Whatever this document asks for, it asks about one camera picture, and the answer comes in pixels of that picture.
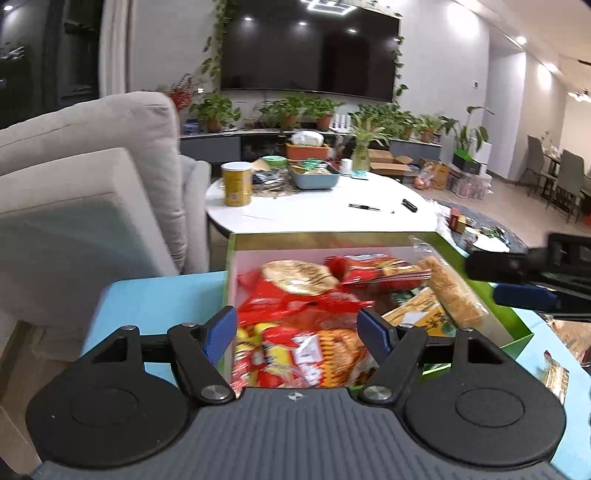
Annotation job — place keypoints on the blue snack tray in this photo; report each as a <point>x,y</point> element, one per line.
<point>316,181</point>

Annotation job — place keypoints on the large leaf potted plant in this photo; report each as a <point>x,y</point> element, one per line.
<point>466,134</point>

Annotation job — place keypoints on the beige square cushion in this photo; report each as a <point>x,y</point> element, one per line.
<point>69,230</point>

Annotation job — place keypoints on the black marker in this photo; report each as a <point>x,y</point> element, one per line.
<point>410,206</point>

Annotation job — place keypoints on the dark utensil holder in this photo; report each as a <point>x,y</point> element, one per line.
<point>341,147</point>

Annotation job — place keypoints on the black and green box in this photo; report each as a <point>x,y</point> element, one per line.
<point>468,162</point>

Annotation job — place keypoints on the pendant lamp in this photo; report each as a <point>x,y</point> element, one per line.
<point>581,95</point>

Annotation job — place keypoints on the clear storage box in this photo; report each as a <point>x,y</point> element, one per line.
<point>471,187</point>

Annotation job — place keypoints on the white round coffee table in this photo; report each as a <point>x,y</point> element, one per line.
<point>314,217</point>

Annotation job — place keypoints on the orange wafer snack packet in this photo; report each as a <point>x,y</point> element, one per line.
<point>344,355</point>

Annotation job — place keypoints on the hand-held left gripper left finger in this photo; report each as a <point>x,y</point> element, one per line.
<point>220,330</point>

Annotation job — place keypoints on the green bowl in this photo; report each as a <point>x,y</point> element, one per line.
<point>273,161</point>

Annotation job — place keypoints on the yellow cracker packet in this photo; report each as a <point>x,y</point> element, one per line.
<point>418,314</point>

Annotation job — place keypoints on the dining table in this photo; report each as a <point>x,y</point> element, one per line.
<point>554,157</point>

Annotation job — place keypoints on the white curtain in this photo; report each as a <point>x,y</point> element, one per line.
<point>115,46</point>

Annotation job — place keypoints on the grey dining chair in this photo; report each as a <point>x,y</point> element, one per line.
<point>569,175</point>
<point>535,157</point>

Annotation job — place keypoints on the pale small cushion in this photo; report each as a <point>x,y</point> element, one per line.
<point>196,207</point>

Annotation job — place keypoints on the small clear cracker packet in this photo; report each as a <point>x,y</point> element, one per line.
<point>556,376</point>

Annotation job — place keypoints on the small red box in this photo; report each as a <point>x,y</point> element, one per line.
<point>458,220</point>

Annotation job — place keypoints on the white cup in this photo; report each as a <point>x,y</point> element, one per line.
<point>346,166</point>

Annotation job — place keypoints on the open cardboard box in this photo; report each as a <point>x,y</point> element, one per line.
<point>390,165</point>

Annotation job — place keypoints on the printed cardboard box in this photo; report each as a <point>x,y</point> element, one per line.
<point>441,175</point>

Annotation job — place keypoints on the black pen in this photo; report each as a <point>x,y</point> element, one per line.
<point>364,207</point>

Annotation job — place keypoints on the clear bag of dark snacks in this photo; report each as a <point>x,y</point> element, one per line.
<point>270,181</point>

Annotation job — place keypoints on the black wall television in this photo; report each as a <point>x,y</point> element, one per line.
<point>309,50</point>

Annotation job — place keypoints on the long clear bread packet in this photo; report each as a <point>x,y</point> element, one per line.
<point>455,290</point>

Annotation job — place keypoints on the beige sofa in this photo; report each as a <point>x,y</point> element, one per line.
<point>92,124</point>

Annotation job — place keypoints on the red biscuit packet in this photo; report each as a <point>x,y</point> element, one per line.
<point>374,270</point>

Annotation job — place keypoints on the red flower plant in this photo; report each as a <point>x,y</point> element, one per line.
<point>181,94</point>

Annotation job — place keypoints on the clear brown snack packet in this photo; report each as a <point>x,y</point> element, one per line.
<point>575,339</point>

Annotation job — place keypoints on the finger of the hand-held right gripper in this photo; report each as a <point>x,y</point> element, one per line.
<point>524,295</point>
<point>498,266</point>

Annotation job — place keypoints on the plain red snack packet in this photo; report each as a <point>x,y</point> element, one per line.
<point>295,309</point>

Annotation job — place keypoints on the orange tissue box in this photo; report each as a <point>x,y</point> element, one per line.
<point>307,151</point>

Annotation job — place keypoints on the grey television console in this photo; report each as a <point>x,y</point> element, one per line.
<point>212,146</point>

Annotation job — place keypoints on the gold-rimmed snack box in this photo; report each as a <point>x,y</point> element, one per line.
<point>323,241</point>

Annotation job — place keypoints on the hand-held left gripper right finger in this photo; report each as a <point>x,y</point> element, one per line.
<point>375,337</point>

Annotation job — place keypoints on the potted green plant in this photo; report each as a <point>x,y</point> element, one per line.
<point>286,110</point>
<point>395,117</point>
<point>214,110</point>
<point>323,110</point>
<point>427,127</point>

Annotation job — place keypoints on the red and yellow snack packet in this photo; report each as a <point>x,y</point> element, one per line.
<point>265,355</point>

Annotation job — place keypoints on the yellow tin can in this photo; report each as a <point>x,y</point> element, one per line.
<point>236,187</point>

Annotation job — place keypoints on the teal round rug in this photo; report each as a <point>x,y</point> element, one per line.
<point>508,230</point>

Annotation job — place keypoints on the small teal packet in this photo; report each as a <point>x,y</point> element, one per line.
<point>360,174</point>

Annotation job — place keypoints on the plastic bag of oranges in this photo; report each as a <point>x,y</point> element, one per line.
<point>422,181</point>

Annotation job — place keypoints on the glass vase with plant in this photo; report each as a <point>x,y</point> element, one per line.
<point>362,159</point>

